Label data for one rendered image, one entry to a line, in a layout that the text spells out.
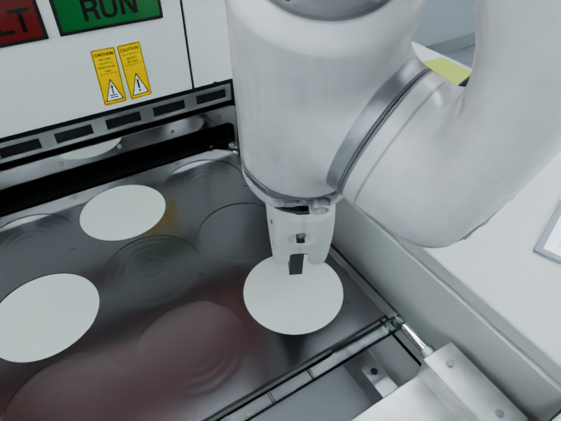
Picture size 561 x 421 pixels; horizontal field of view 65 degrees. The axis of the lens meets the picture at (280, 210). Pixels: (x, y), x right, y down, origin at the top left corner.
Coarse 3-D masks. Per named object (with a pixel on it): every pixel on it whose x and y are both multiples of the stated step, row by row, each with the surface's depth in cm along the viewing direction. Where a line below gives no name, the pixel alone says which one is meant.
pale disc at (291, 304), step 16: (272, 256) 48; (304, 256) 48; (256, 272) 46; (272, 272) 46; (288, 272) 46; (304, 272) 46; (320, 272) 46; (256, 288) 44; (272, 288) 44; (288, 288) 44; (304, 288) 44; (320, 288) 44; (336, 288) 44; (256, 304) 43; (272, 304) 43; (288, 304) 43; (304, 304) 43; (320, 304) 43; (336, 304) 43; (256, 320) 42; (272, 320) 42; (288, 320) 42; (304, 320) 42; (320, 320) 42
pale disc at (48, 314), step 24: (24, 288) 45; (48, 288) 45; (72, 288) 45; (0, 312) 42; (24, 312) 42; (48, 312) 42; (72, 312) 42; (96, 312) 42; (0, 336) 40; (24, 336) 40; (48, 336) 40; (72, 336) 40; (24, 360) 39
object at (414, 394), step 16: (416, 384) 39; (384, 400) 38; (400, 400) 38; (416, 400) 38; (432, 400) 38; (368, 416) 37; (384, 416) 37; (400, 416) 37; (416, 416) 37; (432, 416) 37; (448, 416) 37
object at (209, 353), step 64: (192, 192) 56; (0, 256) 48; (64, 256) 48; (128, 256) 48; (192, 256) 48; (256, 256) 48; (128, 320) 42; (192, 320) 42; (0, 384) 37; (64, 384) 37; (128, 384) 37; (192, 384) 37; (256, 384) 37
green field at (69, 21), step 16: (64, 0) 46; (80, 0) 47; (96, 0) 48; (112, 0) 49; (128, 0) 50; (144, 0) 51; (64, 16) 47; (80, 16) 48; (96, 16) 49; (112, 16) 50; (128, 16) 51; (144, 16) 52; (64, 32) 48
